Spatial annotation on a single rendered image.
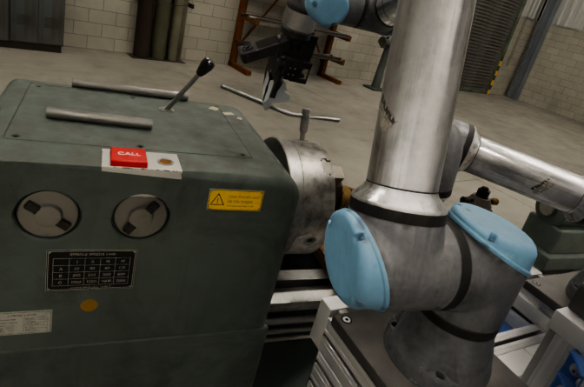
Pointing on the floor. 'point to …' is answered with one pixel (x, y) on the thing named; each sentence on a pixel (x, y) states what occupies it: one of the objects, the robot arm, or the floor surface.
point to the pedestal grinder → (381, 64)
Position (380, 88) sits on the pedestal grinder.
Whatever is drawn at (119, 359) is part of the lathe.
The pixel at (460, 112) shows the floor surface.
